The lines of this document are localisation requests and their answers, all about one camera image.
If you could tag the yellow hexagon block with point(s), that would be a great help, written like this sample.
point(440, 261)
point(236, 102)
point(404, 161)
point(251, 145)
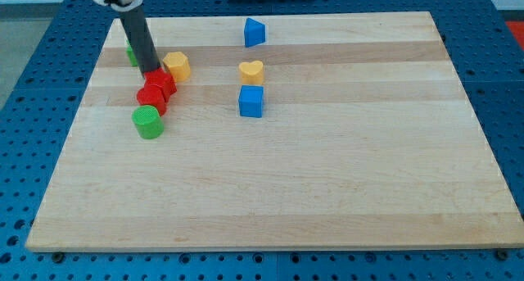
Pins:
point(177, 64)

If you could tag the green star block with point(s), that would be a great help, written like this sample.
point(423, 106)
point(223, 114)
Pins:
point(130, 54)

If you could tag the blue cube block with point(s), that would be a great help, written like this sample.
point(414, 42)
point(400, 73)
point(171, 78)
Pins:
point(251, 101)

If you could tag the yellow heart block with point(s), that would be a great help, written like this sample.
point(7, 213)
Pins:
point(251, 72)

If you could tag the blue triangle block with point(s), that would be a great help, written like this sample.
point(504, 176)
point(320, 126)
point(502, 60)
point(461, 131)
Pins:
point(254, 33)

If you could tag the wooden board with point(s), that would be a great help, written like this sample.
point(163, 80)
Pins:
point(367, 142)

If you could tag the green cylinder block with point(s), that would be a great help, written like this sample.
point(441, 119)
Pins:
point(147, 122)

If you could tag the red cylinder block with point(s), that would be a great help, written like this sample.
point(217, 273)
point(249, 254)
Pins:
point(152, 96)

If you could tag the red pentagon block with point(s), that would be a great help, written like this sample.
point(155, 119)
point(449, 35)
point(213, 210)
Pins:
point(161, 80)

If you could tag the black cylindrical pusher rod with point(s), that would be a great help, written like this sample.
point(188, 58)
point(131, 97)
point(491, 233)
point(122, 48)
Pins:
point(139, 37)

